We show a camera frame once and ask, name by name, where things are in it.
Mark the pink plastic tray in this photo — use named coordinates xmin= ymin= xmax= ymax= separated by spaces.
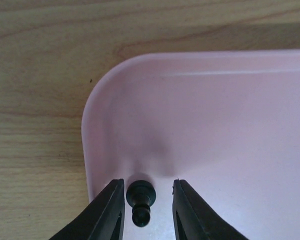
xmin=81 ymin=50 xmax=300 ymax=240

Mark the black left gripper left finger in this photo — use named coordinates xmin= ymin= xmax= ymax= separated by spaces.
xmin=51 ymin=178 xmax=125 ymax=240

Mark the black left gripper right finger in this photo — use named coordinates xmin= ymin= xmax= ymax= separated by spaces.
xmin=172 ymin=179 xmax=246 ymax=240

